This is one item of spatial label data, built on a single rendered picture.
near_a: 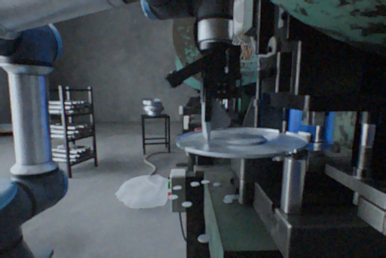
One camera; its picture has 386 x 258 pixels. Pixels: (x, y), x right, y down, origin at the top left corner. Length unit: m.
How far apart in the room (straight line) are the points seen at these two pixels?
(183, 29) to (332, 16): 1.70
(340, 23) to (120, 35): 7.36
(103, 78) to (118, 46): 1.03
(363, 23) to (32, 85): 0.68
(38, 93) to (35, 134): 0.11
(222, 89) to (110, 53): 7.07
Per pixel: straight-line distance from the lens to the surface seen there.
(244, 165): 0.52
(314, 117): 0.58
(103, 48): 7.60
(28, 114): 0.73
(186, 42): 1.89
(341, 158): 0.57
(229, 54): 0.53
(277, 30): 0.63
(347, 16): 0.25
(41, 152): 0.75
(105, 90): 7.51
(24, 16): 0.56
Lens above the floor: 0.90
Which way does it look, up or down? 10 degrees down
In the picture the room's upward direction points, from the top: straight up
